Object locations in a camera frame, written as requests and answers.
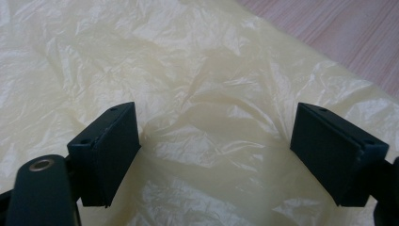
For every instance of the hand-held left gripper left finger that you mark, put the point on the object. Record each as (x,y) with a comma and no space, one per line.
(106,157)

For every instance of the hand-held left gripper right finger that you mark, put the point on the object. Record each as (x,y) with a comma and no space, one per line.
(332,157)

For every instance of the yellow plastic trash bag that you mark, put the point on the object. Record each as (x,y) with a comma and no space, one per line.
(188,78)

